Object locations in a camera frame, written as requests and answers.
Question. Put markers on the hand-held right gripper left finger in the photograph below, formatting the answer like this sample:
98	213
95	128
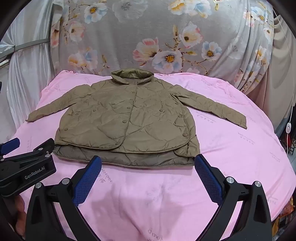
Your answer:
86	179

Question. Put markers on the olive quilted jacket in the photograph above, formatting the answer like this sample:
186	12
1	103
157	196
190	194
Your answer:
138	115

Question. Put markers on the white curtain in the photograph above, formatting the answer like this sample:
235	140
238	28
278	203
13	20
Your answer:
30	76

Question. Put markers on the orange patterned packet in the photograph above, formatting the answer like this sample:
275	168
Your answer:
285	213

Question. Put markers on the grey floral sheet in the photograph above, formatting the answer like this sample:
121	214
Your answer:
138	23

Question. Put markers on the pink blanket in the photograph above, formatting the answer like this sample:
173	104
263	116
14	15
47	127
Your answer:
150	197

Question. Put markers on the grey metal bar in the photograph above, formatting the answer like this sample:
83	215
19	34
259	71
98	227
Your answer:
30	44

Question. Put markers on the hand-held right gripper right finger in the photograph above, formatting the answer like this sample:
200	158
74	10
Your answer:
208	178

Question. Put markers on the person's left hand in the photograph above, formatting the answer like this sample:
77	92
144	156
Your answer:
20	208

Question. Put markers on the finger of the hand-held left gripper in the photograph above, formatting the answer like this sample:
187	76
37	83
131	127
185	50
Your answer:
10	144
45	146

